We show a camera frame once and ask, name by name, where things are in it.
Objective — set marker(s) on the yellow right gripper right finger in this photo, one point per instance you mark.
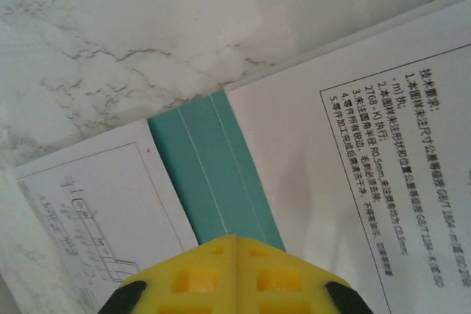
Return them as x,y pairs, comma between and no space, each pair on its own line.
290,281

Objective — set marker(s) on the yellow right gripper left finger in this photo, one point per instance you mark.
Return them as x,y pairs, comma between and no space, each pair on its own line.
184,281

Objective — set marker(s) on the drawing sheet with text notes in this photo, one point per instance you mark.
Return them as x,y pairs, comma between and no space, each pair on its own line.
331,189

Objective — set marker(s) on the teal plastic folder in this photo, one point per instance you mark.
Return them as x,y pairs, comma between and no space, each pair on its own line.
213,174

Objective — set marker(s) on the drawing sheet with red stamp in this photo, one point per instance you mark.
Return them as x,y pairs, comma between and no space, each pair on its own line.
121,189

